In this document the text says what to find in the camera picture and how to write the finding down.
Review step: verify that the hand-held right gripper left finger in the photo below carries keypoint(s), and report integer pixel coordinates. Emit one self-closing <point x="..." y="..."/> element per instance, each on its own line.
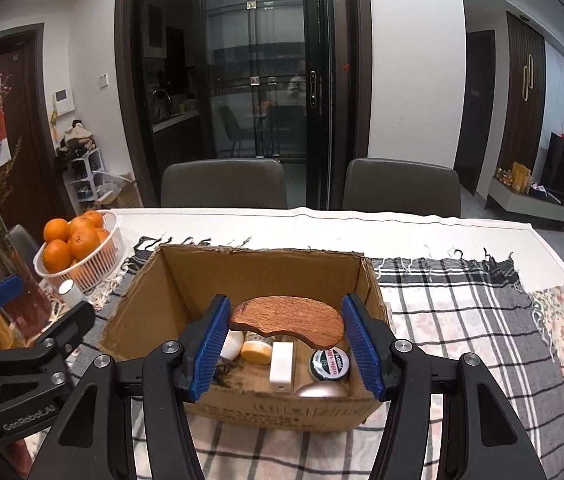
<point x="209" y="355"/>

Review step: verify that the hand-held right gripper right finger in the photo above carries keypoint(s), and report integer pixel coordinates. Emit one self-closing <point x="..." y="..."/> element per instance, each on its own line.
<point x="362" y="350"/>

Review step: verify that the jar with yellow lid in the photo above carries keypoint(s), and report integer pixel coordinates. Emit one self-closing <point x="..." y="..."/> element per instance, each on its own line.
<point x="256" y="352"/>

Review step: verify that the brown cardboard box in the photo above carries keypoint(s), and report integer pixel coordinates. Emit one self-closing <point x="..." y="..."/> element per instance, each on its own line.
<point x="151" y="310"/>

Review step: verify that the white power adapter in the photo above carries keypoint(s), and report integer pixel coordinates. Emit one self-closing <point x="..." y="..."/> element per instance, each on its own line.
<point x="282" y="367"/>

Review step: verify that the reddish wooden curved board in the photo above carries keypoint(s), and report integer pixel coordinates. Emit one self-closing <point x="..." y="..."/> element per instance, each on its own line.
<point x="287" y="317"/>

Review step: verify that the white plastic bottle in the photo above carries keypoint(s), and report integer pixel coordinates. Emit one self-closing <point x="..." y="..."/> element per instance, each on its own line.
<point x="232" y="345"/>

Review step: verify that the white candle cup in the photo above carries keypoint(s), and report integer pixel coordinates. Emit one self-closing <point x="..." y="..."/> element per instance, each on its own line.
<point x="70" y="292"/>

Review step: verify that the round green tin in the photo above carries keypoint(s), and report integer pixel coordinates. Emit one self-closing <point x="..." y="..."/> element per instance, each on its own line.
<point x="329" y="364"/>

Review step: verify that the yellow woven box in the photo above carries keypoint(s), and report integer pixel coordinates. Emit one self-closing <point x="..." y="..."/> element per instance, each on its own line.
<point x="4" y="332"/>

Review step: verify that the white plastic fruit basket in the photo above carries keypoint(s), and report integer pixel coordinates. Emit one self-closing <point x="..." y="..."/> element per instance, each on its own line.
<point x="96" y="265"/>

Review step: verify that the orange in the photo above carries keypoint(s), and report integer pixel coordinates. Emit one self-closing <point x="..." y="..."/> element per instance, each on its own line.
<point x="92" y="218"/>
<point x="104" y="237"/>
<point x="56" y="230"/>
<point x="56" y="256"/>
<point x="83" y="244"/>

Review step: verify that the plaid fringed cloth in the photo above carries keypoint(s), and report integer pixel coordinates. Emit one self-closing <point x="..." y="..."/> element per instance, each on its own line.
<point x="462" y="335"/>

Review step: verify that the white shoe rack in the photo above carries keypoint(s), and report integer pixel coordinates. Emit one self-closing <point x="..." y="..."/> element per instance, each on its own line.
<point x="84" y="182"/>

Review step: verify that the grey dining chair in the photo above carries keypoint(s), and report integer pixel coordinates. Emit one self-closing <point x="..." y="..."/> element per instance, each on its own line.
<point x="402" y="187"/>
<point x="224" y="185"/>

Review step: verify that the pile of plush items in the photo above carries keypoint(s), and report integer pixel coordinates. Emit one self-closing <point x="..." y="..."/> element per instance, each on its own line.
<point x="75" y="140"/>

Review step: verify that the white intercom panel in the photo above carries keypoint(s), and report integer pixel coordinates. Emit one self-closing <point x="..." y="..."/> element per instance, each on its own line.
<point x="63" y="101"/>

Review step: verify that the white television cabinet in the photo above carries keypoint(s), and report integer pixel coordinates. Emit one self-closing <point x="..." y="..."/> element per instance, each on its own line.
<point x="532" y="202"/>

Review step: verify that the yellow paper bags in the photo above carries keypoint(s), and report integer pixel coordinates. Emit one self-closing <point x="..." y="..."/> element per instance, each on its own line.
<point x="521" y="176"/>

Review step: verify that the kitchen faucet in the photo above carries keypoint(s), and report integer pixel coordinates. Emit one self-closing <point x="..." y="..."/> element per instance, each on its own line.
<point x="161" y="102"/>

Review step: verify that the dark entrance door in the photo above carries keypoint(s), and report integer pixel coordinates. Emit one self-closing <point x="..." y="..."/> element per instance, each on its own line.
<point x="474" y="110"/>

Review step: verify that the glass sliding door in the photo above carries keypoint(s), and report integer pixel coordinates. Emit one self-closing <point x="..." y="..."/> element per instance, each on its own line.
<point x="262" y="85"/>

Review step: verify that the dark wooden cabinet door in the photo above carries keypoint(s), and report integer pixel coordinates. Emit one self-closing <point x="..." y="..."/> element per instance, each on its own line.
<point x="522" y="95"/>

